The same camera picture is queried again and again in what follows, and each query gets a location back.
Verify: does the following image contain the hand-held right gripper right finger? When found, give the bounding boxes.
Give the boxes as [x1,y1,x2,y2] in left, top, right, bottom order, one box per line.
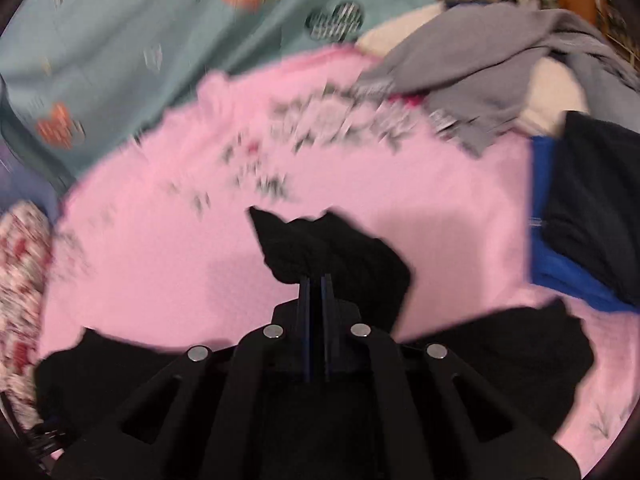
[320,274,581,480]

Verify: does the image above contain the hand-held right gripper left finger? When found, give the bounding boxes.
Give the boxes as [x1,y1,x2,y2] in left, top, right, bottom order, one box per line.
[52,276,314,480]

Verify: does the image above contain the black pants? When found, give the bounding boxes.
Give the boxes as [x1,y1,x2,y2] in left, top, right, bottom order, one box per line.
[34,206,596,480]

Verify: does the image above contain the pink floral bedsheet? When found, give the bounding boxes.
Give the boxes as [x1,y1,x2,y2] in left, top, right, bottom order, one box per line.
[37,45,640,456]

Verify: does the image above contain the bright blue folded garment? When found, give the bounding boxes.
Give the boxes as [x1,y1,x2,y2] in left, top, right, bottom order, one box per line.
[529,135,640,315]

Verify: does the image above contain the red floral quilt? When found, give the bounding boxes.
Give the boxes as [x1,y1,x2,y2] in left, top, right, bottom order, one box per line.
[0,200,55,428]

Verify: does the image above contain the dark navy folded clothes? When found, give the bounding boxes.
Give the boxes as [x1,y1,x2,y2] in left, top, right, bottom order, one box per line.
[542,110,640,307]

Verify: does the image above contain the blue plaid sheet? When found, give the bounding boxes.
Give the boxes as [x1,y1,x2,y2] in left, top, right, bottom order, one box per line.
[0,145,68,221]

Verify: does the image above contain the cream pillow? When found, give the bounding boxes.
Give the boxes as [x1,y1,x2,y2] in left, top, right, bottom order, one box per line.
[357,2,591,137]

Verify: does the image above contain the grey garment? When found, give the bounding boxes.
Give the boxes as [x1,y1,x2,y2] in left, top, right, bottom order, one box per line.
[350,2,640,157]

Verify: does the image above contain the teal heart-print sheet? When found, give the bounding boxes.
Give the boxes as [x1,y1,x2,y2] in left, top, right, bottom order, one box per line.
[0,0,441,186]

